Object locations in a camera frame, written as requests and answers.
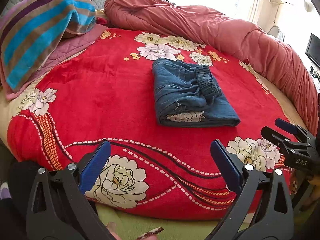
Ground blue denim pants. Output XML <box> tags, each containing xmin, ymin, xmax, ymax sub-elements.
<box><xmin>152</xmin><ymin>58</ymin><xmax>240</xmax><ymax>128</ymax></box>

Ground right hand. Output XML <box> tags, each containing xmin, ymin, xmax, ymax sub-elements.
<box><xmin>290</xmin><ymin>170</ymin><xmax>319</xmax><ymax>209</ymax></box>

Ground left hand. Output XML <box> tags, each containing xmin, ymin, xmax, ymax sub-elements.
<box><xmin>106</xmin><ymin>221</ymin><xmax>165</xmax><ymax>240</ymax></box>

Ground green fleece sleeve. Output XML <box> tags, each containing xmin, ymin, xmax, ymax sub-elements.
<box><xmin>95</xmin><ymin>203</ymin><xmax>219</xmax><ymax>240</ymax></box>

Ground black monitor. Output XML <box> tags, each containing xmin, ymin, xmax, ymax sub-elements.
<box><xmin>305</xmin><ymin>33</ymin><xmax>320</xmax><ymax>68</ymax></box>

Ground red floral blanket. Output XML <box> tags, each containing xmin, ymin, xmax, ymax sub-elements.
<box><xmin>7</xmin><ymin>29</ymin><xmax>291</xmax><ymax>220</ymax></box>

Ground pink quilted pad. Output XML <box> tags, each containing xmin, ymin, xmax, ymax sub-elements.
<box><xmin>2</xmin><ymin>23</ymin><xmax>107</xmax><ymax>101</ymax></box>

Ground striped towel pillow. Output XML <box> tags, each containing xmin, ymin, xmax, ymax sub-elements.
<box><xmin>1</xmin><ymin>0</ymin><xmax>95</xmax><ymax>93</ymax></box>

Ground rust red rolled quilt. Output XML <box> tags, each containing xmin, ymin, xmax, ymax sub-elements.
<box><xmin>104</xmin><ymin>0</ymin><xmax>318</xmax><ymax>134</ymax></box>

